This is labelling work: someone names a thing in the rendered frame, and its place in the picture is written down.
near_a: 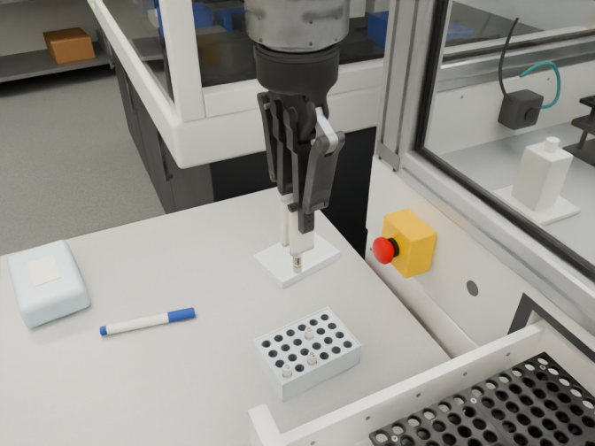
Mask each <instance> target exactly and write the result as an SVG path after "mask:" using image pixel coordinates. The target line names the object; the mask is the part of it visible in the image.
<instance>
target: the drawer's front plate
mask: <svg viewBox="0 0 595 446"><path fill-rule="evenodd" d="M247 415H248V423H249V432H250V440H251V446H286V445H285V443H284V441H283V439H282V437H281V434H280V432H279V430H278V428H277V426H276V424H275V423H274V419H273V417H272V415H271V413H270V411H269V410H268V408H267V405H266V404H261V405H258V406H256V407H253V408H251V409H249V410H248V411H247Z"/></svg>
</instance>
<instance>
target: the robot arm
mask: <svg viewBox="0 0 595 446"><path fill-rule="evenodd" d="M350 4H351V0H244V8H245V23H246V34H247V35H248V36H249V37H250V38H251V39H252V40H253V41H255V42H257V43H256V45H255V52H256V70H257V80H258V82H259V84H260V85H261V86H262V87H263V88H265V89H267V90H268V91H264V92H259V93H258V94H257V100H258V104H259V109H260V113H261V117H262V124H263V130H264V137H265V144H266V151H267V162H268V170H269V176H270V180H271V181H272V182H275V181H277V189H278V192H279V193H280V194H281V195H282V196H281V238H282V246H283V247H284V248H285V247H287V246H290V255H291V256H292V257H295V256H296V255H299V254H301V253H304V252H307V251H309V250H312V249H313V248H314V212H315V211H318V210H320V209H323V208H326V207H328V201H329V197H330V192H331V188H332V183H333V179H334V174H335V170H336V161H337V157H338V152H339V151H340V149H342V147H343V145H344V143H345V135H344V132H343V131H337V132H335V133H334V131H333V129H332V127H331V126H330V124H329V123H328V116H329V110H328V102H327V93H328V92H329V90H330V89H331V88H332V87H333V86H334V85H335V84H336V82H337V79H338V67H339V50H340V45H339V43H338V42H340V41H341V40H343V39H344V38H345V37H346V36H347V34H348V31H349V19H350Z"/></svg>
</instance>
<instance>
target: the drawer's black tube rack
mask: <svg viewBox="0 0 595 446"><path fill-rule="evenodd" d="M539 358H542V359H543V360H545V361H546V362H547V365H544V364H541V363H540V362H539V361H538V359H539ZM525 365H532V366H533V367H534V368H535V369H534V370H532V371H531V370H529V369H528V368H527V367H526V366H525ZM550 368H552V369H554V370H556V371H557V372H558V374H552V373H550V372H549V370H548V369H550ZM512 371H518V372H520V373H521V374H522V376H520V377H518V376H516V375H514V374H513V372H512ZM499 377H505V378H507V379H508V380H509V382H507V383H504V382H502V381H501V380H500V379H499ZM560 379H564V380H566V381H567V382H568V383H569V385H568V386H567V385H564V384H562V383H561V382H560ZM486 383H491V384H493V385H494V386H495V387H496V388H494V389H489V388H487V387H486V385H485V384H486ZM473 389H477V390H479V391H480V392H481V393H482V394H481V395H480V396H475V395H474V394H473V393H472V390H473ZM571 389H574V390H576V391H578V392H579V393H580V394H581V396H575V395H574V394H573V393H572V392H571ZM454 398H460V399H461V400H462V401H463V402H464V404H461V405H458V404H456V403H455V402H454V401H453V399H454ZM583 401H587V402H590V403H591V404H592V405H593V408H589V407H587V406H585V405H584V404H583ZM441 404H443V405H446V406H447V407H448V408H449V411H446V412H443V411H441V410H440V409H439V407H438V406H439V405H441ZM426 411H428V412H431V413H432V414H433V415H434V416H435V418H433V419H427V418H425V416H424V414H423V413H424V412H426ZM409 419H416V420H417V421H418V422H419V424H420V425H418V426H416V427H412V426H411V425H410V424H409V423H408V420H409ZM386 427H387V428H388V429H389V430H390V432H391V434H392V435H393V436H392V438H391V439H392V441H393V442H397V443H398V445H399V446H595V397H594V396H593V395H592V394H591V393H590V392H589V391H587V390H586V389H585V388H584V387H583V386H582V385H581V384H580V383H579V382H578V381H576V380H575V379H574V378H573V377H572V376H571V375H570V374H569V373H568V372H567V371H566V370H564V369H563V368H562V367H561V366H560V365H559V364H558V363H557V362H556V361H555V360H554V359H552V358H551V357H550V356H549V355H548V354H547V353H546V352H545V351H544V352H542V353H540V354H538V355H536V356H534V357H532V358H529V359H527V360H525V361H523V362H521V363H519V364H517V365H514V366H512V367H510V368H508V369H506V370H504V371H502V372H500V373H497V374H495V375H492V376H491V377H489V378H487V379H485V380H483V381H480V382H477V383H476V384H474V385H472V386H470V387H468V388H464V389H462V390H461V391H459V392H457V393H455V394H453V395H450V396H448V397H446V398H444V399H442V400H440V401H438V402H435V403H433V404H431V405H429V406H427V407H425V408H422V409H420V410H418V411H416V412H414V413H412V414H410V415H407V416H405V417H404V418H402V419H399V420H397V421H394V422H392V423H390V424H389V425H387V426H386ZM393 427H401V428H402V429H403V431H404V433H401V434H395V433H394V432H393V430H392V428H393Z"/></svg>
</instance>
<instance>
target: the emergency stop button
mask: <svg viewBox="0 0 595 446"><path fill-rule="evenodd" d="M372 250H373V253H374V256H375V259H376V260H377V261H378V262H379V263H381V264H383V265H387V264H389V263H390V262H391V261H392V259H393V254H394V247H393V245H392V243H391V242H389V241H388V240H387V239H386V238H384V237H378V238H375V240H374V242H373V245H372Z"/></svg>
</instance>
